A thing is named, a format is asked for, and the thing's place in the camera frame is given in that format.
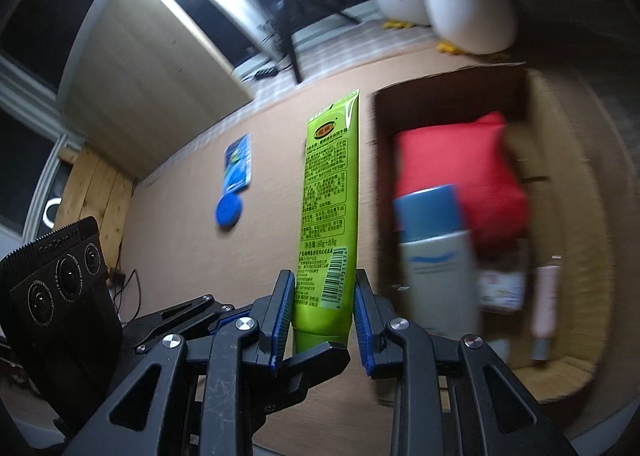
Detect green tube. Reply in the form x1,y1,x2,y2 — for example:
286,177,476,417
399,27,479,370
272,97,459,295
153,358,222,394
293,90,360,353

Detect white sunscreen bottle blue cap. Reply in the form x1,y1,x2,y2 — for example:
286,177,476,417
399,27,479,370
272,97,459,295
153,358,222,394
394,185,482,340

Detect patterned tissue pack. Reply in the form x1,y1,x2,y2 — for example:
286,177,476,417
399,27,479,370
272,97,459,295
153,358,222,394
478,269,526,314

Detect pink bottle grey cap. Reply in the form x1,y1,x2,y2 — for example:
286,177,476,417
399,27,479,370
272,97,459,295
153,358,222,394
530,255,562,363

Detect red fabric pouch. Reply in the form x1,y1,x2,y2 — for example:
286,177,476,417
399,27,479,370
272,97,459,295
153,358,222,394
395,111,528,254

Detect blue round container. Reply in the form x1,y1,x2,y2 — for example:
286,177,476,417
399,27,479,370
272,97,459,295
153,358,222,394
214,193,243,229

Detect cardboard box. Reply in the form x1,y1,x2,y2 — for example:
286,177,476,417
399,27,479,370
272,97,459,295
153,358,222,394
372,64,617,403

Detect blue blister pack card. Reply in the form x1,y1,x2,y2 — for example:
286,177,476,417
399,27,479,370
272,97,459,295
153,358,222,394
222,133,253,195

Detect pine wood plank panel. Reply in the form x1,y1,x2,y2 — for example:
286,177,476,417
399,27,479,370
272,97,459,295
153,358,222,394
54,145,134,269

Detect black power strip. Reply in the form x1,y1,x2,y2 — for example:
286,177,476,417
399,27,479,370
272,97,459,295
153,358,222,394
253,67,279,81

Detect wooden headboard panel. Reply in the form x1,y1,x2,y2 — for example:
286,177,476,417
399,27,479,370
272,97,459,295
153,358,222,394
56,0,254,179

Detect black cable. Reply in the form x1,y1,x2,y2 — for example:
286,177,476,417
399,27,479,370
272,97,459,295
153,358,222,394
106,267,144,324

